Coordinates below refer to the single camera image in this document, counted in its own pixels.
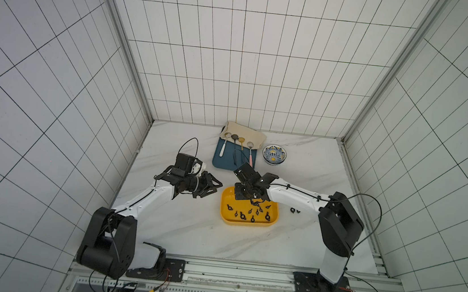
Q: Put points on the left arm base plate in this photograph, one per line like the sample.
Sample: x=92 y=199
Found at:
x=152 y=263

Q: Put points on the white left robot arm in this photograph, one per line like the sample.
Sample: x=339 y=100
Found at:
x=111 y=245

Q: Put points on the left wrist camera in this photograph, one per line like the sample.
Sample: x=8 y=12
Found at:
x=189 y=164

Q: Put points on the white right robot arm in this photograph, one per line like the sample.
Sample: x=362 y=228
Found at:
x=340 y=225

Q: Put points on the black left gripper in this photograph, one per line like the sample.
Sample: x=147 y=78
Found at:
x=207 y=184

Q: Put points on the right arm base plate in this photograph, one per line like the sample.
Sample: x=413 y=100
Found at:
x=314 y=282

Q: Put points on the black handled spoon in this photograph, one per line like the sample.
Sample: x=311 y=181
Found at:
x=234 y=138

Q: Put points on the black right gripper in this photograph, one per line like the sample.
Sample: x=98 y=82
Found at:
x=249 y=189

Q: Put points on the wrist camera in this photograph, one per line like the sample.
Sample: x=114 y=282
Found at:
x=189 y=164
x=247 y=176

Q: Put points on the white handled spoon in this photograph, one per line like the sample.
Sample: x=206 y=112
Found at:
x=227 y=136

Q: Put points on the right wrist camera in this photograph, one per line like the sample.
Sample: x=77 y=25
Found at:
x=247 y=176

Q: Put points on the pink handled spoon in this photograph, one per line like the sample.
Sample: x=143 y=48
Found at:
x=250 y=145

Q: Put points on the aluminium rail frame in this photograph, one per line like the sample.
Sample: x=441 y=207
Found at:
x=237 y=274

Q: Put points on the gold spoon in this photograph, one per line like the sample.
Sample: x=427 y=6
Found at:
x=241 y=141

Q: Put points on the dark teal tray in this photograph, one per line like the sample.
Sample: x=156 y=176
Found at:
x=226 y=161

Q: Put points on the yellow plastic storage box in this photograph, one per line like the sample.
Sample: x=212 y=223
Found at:
x=246 y=213

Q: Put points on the beige cloth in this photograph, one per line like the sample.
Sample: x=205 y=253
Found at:
x=250 y=136

